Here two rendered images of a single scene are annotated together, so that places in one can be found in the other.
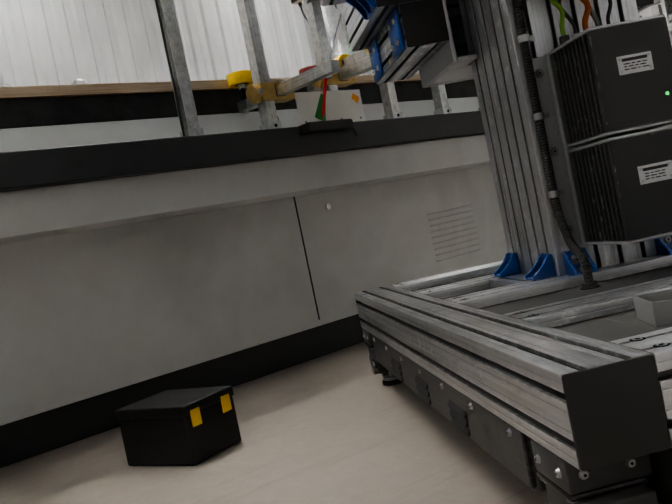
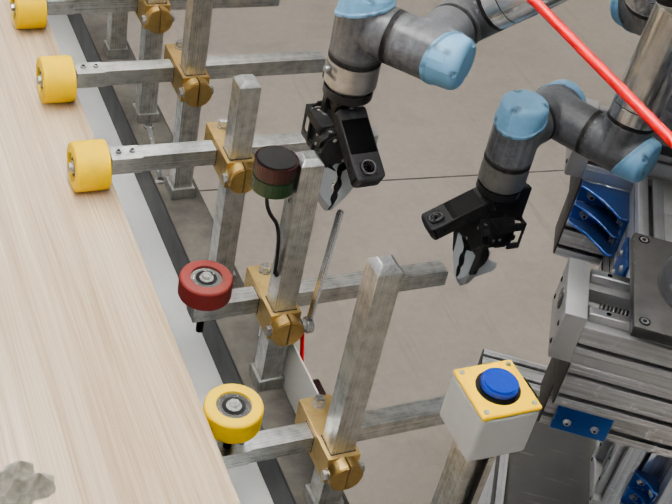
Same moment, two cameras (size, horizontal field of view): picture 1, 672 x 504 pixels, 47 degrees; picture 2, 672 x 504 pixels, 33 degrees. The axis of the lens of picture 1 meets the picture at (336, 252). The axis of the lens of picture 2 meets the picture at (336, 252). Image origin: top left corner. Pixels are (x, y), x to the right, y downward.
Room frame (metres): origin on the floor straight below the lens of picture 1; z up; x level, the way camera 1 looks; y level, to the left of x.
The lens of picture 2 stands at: (2.05, 1.18, 2.04)
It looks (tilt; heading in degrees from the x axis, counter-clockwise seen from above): 39 degrees down; 281
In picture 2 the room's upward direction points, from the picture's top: 13 degrees clockwise
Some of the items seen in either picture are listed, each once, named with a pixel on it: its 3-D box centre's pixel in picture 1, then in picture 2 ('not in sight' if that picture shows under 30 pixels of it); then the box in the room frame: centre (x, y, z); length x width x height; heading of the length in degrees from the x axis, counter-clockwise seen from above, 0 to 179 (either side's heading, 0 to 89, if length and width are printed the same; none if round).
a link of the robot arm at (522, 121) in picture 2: not in sight; (518, 130); (2.11, -0.35, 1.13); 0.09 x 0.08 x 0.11; 69
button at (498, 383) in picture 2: not in sight; (498, 385); (2.02, 0.31, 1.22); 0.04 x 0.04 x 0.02
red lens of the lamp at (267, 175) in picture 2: not in sight; (275, 164); (2.39, -0.05, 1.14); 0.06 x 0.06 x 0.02
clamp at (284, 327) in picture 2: (332, 78); (272, 305); (2.37, -0.10, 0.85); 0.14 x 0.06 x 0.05; 131
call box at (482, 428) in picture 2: not in sight; (488, 412); (2.02, 0.31, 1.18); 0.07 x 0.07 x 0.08; 41
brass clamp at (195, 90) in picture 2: not in sight; (187, 74); (2.70, -0.48, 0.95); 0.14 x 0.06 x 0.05; 131
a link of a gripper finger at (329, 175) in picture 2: not in sight; (318, 179); (2.36, -0.18, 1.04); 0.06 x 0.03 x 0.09; 131
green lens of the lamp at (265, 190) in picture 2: not in sight; (273, 179); (2.39, -0.05, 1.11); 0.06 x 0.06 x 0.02
